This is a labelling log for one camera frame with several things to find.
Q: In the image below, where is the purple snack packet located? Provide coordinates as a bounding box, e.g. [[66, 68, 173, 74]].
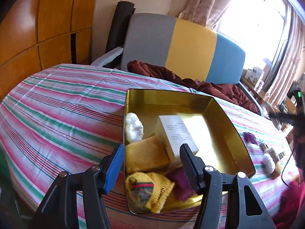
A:
[[165, 167, 195, 202], [243, 132, 258, 145]]

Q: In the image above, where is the yellow sponge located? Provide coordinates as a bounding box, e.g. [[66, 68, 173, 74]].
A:
[[270, 161, 282, 179], [125, 136, 170, 174]]

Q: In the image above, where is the white carton box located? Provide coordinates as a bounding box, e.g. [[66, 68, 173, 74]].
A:
[[156, 115, 198, 166]]

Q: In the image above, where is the cracker packet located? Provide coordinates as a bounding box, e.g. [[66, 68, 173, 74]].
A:
[[259, 142, 280, 163]]

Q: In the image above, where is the white sock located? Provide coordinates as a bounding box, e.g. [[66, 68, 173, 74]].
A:
[[262, 153, 275, 175]]

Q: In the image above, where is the gold tin box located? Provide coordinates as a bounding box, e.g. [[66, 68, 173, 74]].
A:
[[122, 88, 256, 216]]

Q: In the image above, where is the white appliance box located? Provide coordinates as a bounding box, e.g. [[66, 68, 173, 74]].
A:
[[245, 67, 265, 86]]

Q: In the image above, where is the maroon blanket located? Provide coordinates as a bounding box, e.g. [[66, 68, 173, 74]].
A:
[[127, 60, 258, 114]]

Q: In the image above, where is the striped bed sheet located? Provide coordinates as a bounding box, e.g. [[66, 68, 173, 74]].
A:
[[1, 64, 291, 228]]

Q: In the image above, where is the red garment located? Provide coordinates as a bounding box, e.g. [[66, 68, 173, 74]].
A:
[[272, 181, 304, 228]]

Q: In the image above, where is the grey yellow blue headboard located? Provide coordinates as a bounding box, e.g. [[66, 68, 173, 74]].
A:
[[121, 13, 245, 84]]

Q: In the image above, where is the black rolled mat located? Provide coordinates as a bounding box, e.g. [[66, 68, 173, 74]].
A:
[[105, 1, 135, 53]]

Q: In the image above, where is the pink curtain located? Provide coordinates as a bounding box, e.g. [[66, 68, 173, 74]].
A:
[[179, 0, 231, 30]]

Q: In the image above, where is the wooden wardrobe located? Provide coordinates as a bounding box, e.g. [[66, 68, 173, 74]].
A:
[[1, 0, 96, 98]]

